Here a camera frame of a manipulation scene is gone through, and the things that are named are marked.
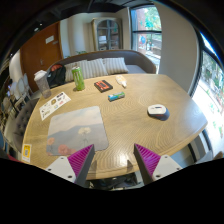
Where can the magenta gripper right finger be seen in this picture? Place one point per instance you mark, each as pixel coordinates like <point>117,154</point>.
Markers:
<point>153,166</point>

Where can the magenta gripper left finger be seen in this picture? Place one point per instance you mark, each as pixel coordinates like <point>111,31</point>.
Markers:
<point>75,167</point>

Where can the floral landscape mouse pad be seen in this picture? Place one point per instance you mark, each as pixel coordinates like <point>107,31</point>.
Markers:
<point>72,131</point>

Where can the yellow sticker card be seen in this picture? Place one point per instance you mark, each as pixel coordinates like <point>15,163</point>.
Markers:
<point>26,152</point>

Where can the white sticker sheet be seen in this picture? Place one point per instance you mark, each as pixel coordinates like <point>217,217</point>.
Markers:
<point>53,105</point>

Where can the teal snack bar wrapper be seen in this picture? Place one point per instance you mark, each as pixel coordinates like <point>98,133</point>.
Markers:
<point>116,96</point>

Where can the grey tufted chair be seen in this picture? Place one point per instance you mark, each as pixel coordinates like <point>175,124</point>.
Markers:
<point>18,126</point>

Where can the black and red small box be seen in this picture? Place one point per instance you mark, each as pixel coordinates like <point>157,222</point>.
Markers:
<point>103,86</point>

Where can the white plastic wrapped item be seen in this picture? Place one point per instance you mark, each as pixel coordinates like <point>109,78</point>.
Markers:
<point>121,80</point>

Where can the green water bottle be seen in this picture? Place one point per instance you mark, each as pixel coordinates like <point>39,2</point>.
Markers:
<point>78,78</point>

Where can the black and orange backpack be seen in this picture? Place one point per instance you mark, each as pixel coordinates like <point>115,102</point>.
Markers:
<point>56,76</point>

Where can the clear grey shaker bottle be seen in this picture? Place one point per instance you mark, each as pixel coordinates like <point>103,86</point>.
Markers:
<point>40,78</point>

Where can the striped cushion left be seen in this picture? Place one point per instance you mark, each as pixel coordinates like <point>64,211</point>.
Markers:
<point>89,68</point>

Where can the striped cushion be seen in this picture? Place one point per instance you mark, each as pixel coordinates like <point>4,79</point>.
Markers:
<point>89,68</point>
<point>115,65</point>

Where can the brown curved sofa bench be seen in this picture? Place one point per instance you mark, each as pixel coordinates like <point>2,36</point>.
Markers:
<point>136,62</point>

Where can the striped cushion right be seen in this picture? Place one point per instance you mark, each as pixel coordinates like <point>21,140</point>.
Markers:
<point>115,65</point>

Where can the brown wooden door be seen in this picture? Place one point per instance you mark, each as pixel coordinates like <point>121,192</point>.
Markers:
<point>40,52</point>

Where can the wooden glass-door cabinet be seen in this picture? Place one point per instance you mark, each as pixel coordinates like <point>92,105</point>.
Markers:
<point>107,33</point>

